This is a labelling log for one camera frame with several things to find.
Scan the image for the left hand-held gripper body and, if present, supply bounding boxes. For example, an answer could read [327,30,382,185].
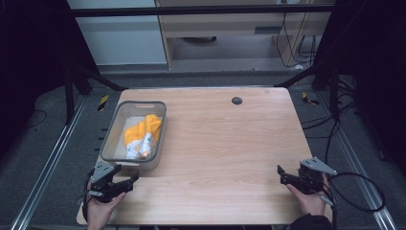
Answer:
[87,160,123,204]

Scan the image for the grey plastic basket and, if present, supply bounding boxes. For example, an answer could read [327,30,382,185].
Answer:
[99,100,168,172]

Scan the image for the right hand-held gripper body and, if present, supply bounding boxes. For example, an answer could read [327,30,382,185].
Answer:
[298,156,338,196]

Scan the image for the yellow black floor tape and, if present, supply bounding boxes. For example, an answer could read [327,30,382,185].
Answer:
[301,91,321,106]
[97,94,110,112]

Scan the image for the black curtain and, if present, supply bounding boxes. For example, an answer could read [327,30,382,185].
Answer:
[0,0,101,161]
[310,0,406,178]

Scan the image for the black floor cables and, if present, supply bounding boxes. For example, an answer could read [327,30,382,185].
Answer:
[301,75,358,165]

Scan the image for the white cabinet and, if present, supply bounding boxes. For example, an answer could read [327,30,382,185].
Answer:
[66,0,169,67]

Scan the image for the person's right hand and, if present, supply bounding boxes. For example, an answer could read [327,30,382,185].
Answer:
[284,173,331,218]

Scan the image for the black hanging cables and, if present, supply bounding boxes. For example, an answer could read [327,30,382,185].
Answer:
[275,11,318,69]

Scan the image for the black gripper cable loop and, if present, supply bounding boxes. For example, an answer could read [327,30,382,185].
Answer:
[319,172,386,230]

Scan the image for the person's dark right sleeve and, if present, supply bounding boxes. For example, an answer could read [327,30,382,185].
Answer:
[289,213,333,230]

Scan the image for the yellow and white cloth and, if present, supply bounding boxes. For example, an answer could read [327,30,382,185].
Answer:
[123,113,163,160]

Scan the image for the black horizontal frame bar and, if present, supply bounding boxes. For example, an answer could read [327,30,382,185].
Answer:
[70,4,335,18]

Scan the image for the thin black floor cable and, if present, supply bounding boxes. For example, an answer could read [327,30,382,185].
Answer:
[24,109,48,130]

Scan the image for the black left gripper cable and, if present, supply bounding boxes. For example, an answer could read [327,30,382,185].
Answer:
[79,168,96,222]

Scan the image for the person's left hand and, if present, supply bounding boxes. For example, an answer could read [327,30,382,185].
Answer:
[85,180,127,230]

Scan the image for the aluminium floor rail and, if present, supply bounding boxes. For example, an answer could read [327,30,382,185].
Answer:
[9,95,89,230]
[317,92,398,230]

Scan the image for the black metal stand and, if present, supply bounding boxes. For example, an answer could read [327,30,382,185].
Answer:
[62,61,129,127]
[273,61,341,123]

